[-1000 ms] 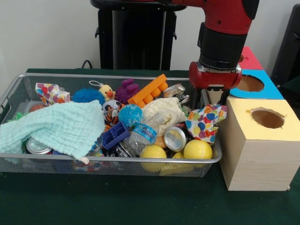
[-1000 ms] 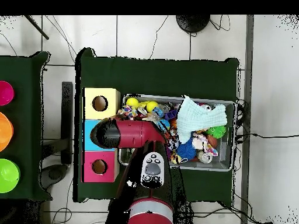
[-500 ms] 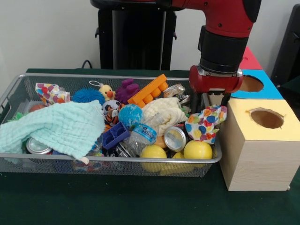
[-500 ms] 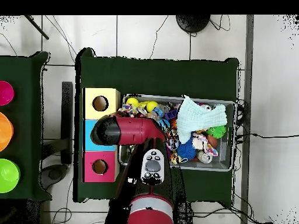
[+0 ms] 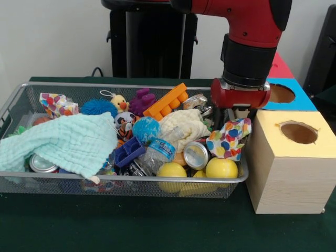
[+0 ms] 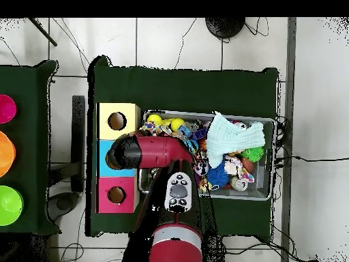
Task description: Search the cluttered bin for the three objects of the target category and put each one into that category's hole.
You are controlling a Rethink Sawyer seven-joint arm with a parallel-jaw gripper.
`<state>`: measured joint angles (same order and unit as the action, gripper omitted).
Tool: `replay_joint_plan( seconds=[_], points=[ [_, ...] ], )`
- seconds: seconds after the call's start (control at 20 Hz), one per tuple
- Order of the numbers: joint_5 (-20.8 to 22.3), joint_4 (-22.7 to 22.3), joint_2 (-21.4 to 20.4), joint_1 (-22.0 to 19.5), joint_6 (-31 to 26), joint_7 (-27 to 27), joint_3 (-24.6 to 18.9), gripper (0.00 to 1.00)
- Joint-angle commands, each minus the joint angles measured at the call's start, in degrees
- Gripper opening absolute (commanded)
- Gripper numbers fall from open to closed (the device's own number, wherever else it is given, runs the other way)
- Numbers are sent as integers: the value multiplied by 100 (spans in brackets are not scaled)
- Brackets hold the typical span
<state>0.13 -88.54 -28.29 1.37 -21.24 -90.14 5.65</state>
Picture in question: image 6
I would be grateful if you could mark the yellow duck plush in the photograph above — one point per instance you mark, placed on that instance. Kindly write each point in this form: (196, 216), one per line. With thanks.
(204, 185)

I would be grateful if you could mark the pink bowl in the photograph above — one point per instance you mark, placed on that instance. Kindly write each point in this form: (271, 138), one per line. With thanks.
(6, 109)

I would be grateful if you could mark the green bowl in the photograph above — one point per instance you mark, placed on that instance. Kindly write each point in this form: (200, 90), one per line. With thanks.
(9, 206)

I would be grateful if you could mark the orange bowl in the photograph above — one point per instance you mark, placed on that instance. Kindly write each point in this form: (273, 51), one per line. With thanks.
(5, 154)

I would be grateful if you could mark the blue spiky ball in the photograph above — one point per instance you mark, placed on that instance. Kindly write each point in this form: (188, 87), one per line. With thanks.
(217, 176)

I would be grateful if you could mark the mint green cloth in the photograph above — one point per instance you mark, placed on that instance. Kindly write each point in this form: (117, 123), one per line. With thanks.
(231, 136)

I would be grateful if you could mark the small soccer ball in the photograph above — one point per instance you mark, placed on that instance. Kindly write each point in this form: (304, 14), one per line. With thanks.
(201, 169)

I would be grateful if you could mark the blue globe ball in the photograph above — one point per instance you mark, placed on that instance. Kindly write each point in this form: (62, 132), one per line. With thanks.
(193, 146)

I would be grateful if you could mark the black upright panel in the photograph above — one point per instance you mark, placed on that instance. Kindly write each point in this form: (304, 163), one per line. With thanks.
(78, 122)

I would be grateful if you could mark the green spiky ball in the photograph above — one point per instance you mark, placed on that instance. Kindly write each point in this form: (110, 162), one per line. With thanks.
(252, 153)

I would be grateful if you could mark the dark green side-table cloth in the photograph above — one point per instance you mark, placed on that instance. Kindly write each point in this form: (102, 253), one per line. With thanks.
(27, 82)

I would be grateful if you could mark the wooden three-hole box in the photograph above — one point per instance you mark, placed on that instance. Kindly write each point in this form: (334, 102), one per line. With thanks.
(128, 112)

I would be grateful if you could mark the yellow ball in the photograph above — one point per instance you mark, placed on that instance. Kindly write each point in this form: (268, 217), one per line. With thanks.
(177, 124)
(154, 118)

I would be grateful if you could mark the grey stand foot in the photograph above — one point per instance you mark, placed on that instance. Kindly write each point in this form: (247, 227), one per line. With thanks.
(62, 204)

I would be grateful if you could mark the black rod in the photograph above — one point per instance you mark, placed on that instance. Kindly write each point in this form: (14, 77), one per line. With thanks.
(43, 32)

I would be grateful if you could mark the dark green table cloth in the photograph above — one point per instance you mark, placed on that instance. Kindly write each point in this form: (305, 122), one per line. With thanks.
(190, 90)

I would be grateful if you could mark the silver mesh bin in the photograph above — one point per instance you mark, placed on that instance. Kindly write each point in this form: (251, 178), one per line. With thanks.
(259, 191)

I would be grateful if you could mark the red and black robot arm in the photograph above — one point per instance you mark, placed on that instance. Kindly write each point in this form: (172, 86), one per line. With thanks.
(158, 151)

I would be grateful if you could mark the black round stand base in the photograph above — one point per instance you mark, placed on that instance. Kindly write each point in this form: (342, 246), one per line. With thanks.
(225, 27)

